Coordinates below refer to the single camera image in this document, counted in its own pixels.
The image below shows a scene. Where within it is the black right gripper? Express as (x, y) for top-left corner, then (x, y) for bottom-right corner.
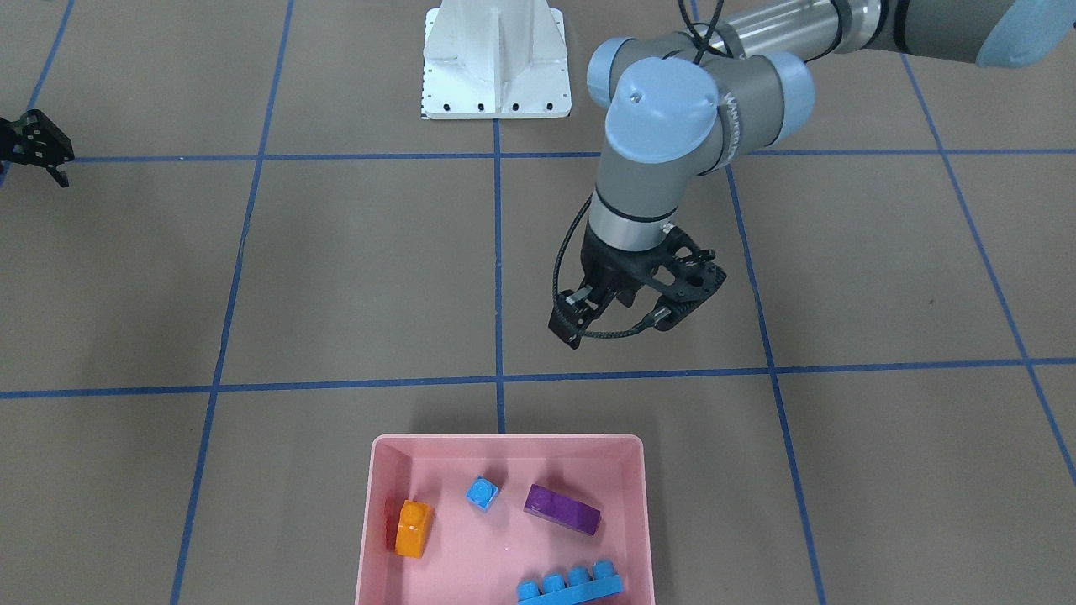
(1, 111), (76, 188)

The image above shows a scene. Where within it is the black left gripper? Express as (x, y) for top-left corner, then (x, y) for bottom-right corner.
(548, 227), (727, 350)

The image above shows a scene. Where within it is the purple toy block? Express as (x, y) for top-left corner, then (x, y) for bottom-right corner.
(524, 486), (601, 537)

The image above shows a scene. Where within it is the small blue toy block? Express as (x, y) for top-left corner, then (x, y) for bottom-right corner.
(465, 476), (500, 512)

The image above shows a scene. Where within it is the orange toy block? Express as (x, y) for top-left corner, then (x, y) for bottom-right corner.
(393, 500), (435, 559)

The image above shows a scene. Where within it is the long blue four-stud block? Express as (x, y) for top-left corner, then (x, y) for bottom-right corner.
(516, 559), (624, 604)

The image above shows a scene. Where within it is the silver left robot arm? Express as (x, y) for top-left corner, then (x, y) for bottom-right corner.
(549, 1), (1073, 348)

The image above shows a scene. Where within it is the pink plastic box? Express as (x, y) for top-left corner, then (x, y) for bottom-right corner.
(354, 435), (656, 604)

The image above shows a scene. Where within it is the white camera stand base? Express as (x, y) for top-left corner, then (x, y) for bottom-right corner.
(420, 1), (572, 119)

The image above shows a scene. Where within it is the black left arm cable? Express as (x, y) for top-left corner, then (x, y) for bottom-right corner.
(551, 0), (728, 340)

